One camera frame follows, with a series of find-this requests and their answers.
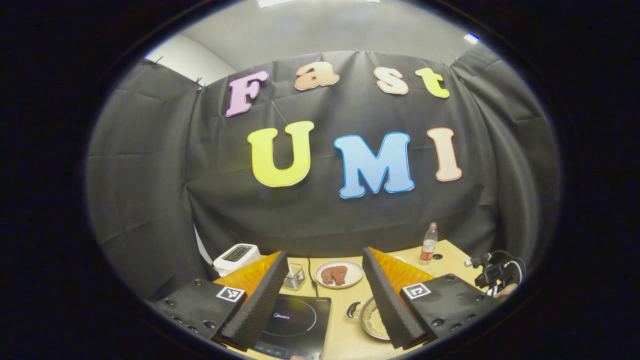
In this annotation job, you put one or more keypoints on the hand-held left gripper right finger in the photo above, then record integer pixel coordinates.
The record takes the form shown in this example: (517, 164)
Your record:
(387, 300)

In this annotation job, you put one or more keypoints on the black induction cooktop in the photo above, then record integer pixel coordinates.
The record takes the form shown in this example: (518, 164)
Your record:
(300, 320)

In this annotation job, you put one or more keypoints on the round white plate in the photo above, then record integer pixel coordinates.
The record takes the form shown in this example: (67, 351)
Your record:
(352, 270)

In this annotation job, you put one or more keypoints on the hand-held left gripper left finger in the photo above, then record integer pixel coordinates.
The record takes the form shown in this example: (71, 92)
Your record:
(260, 300)

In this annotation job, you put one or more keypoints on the small ceiling light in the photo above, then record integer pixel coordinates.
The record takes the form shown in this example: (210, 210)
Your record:
(471, 38)

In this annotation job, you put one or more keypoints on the large ceiling light panel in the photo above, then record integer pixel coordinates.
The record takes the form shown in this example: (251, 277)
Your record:
(275, 2)

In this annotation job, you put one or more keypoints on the clear plastic water bottle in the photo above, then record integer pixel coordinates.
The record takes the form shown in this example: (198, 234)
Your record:
(429, 245)

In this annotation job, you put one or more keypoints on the white toaster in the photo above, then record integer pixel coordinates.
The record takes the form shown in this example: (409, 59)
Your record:
(235, 257)

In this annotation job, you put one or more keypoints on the pile of soybeans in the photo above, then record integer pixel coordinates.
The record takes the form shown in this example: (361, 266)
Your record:
(377, 322)

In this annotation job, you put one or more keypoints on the black backdrop cloth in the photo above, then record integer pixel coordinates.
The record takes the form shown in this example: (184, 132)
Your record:
(200, 200)

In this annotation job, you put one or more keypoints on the brown meat slice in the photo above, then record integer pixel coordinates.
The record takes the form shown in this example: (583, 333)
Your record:
(340, 275)
(327, 276)

